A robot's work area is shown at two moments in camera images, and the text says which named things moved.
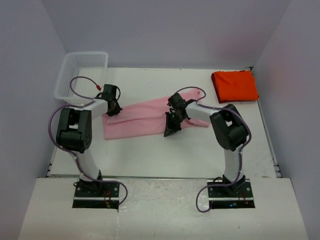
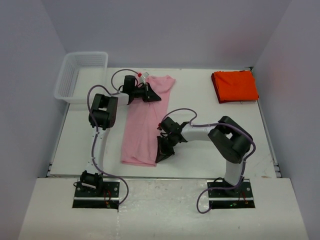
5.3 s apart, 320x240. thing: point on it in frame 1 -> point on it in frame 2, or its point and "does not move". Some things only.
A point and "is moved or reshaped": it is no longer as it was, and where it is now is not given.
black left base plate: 92,194 does not move
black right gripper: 171,128 -> 164,152
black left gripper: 116,111 -> 149,95
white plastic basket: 82,76 does not move
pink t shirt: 145,119 is moved or reshaped
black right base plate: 236,195 does not move
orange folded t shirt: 236,85 does not move
